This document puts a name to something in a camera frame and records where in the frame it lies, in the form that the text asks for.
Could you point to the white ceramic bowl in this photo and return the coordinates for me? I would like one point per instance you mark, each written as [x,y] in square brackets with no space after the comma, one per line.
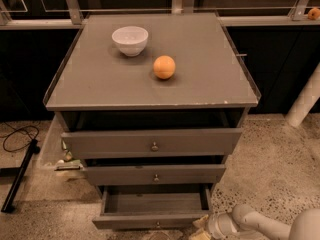
[130,40]

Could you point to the grey bottom drawer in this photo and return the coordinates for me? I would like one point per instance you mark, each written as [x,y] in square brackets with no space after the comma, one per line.
[153,206]

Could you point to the grey top drawer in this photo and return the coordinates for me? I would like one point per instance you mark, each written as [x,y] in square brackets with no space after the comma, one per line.
[151,143]

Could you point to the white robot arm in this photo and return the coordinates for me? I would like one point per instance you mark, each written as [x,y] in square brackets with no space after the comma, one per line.
[244,220]

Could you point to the black floor stand bar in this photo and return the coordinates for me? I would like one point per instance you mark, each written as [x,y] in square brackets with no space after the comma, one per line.
[32,149]

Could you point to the grey middle drawer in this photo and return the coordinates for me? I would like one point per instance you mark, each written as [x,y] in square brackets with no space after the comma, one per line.
[154,174]

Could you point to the grey drawer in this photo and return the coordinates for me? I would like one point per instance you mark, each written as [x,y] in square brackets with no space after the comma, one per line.
[154,174]
[153,206]
[151,143]

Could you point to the metal frame railing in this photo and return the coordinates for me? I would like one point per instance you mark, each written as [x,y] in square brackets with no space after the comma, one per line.
[73,14]

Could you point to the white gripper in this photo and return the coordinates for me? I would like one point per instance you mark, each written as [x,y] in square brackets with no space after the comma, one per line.
[216,226]

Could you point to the clear plastic bin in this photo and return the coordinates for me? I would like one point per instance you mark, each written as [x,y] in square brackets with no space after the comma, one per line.
[54,155]

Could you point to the grey drawer cabinet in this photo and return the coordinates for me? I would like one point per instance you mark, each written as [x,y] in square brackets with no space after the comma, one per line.
[101,89]

